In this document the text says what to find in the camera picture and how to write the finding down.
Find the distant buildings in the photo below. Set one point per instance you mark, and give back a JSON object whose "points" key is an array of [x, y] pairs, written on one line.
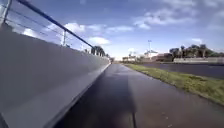
{"points": [[150, 56]]}

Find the dark asphalt path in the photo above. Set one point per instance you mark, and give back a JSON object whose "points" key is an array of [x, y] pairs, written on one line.
{"points": [[130, 100]]}

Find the utility pole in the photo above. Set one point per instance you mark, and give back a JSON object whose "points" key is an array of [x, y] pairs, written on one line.
{"points": [[149, 46]]}

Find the blue metal railing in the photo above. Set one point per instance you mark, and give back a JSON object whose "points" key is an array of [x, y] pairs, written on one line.
{"points": [[50, 21]]}

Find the grass verge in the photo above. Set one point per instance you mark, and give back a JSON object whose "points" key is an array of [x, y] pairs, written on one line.
{"points": [[186, 81]]}

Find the grey asphalt road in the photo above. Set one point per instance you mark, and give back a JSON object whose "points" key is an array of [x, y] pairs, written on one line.
{"points": [[190, 69]]}

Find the row of distant trees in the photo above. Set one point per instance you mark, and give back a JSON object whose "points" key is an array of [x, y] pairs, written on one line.
{"points": [[195, 50]]}

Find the pale concrete barrier wall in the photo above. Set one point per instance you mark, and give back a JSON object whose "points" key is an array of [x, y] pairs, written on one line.
{"points": [[43, 76]]}

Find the long low pale wall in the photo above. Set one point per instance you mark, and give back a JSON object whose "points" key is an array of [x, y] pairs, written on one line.
{"points": [[198, 60]]}

